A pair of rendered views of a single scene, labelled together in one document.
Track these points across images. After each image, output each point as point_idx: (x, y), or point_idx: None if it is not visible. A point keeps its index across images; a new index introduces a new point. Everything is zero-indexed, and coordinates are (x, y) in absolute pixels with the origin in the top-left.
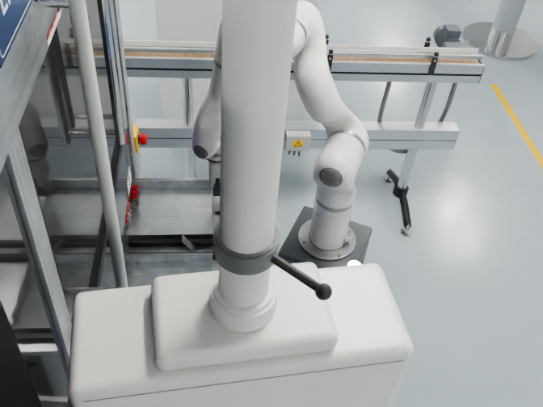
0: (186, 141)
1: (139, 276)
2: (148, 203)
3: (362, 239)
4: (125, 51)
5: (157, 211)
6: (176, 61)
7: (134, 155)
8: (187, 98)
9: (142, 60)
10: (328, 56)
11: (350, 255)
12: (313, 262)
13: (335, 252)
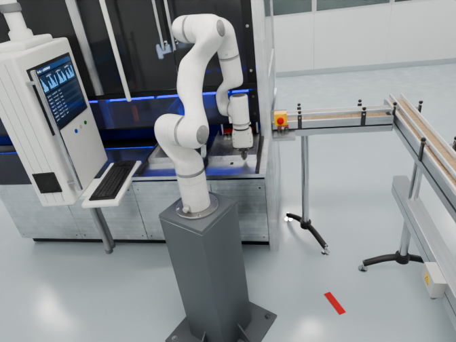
0: (402, 208)
1: None
2: None
3: (191, 224)
4: (402, 112)
5: None
6: (408, 134)
7: (264, 121)
8: (412, 173)
9: (400, 123)
10: None
11: (178, 216)
12: (180, 199)
13: (181, 207)
